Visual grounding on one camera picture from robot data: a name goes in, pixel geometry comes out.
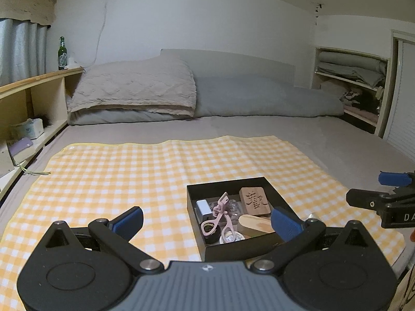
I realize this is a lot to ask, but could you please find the small wooden block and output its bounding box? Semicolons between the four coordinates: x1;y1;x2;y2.
237;214;274;237

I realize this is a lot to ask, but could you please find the black square storage box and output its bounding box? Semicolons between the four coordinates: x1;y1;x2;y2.
186;177;294;262

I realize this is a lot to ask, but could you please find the pink eyelash curler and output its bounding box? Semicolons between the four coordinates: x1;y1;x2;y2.
200;192;235;236

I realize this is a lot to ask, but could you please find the black round gold-print tin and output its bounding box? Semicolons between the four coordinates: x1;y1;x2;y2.
204;230;221;245

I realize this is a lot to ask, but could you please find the grey bed sheet mattress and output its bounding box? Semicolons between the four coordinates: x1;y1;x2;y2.
1;117;414;270

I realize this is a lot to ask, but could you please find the yellow white checkered cloth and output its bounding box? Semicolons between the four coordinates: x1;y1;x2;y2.
1;136;405;310

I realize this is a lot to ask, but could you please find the carved square wooden coaster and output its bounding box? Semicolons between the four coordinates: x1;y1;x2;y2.
239;187;271;216

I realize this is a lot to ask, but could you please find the white round yellow-rim tin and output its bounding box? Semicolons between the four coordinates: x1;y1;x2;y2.
219;229;245;244

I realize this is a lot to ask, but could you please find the clear plastic case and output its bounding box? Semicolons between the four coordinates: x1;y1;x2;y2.
209;199;243;222

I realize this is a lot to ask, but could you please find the white charger adapter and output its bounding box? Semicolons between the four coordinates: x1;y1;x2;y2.
195;199;212;223

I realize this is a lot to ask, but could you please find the folded bedding on shelf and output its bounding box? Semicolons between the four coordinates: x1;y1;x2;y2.
316;51;387;88

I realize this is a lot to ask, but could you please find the purple flat box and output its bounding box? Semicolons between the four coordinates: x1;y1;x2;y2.
9;137;33;157

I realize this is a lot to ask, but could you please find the tissue box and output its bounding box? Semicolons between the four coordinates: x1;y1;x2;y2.
9;118;44;140

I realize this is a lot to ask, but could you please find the wooden bedside shelf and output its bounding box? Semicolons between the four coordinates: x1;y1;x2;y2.
1;67;84;201

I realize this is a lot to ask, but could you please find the grey folded duvet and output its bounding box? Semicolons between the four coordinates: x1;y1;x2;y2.
68;75;344;125

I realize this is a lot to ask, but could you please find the beige quilted pillow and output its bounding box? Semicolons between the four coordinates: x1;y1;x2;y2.
67;54;196;117

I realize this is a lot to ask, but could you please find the green glass bottle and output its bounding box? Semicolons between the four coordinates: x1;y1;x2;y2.
58;37;67;70

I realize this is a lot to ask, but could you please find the grey window curtain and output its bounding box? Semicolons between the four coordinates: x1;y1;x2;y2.
0;18;48;86

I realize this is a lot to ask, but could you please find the green string piece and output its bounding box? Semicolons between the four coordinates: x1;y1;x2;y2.
18;163;51;176

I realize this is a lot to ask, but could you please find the white wall shelf unit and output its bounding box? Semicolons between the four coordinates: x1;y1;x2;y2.
312;46;397;137

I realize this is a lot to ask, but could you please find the white hanging cable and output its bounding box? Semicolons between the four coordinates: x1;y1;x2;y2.
84;0;117;69

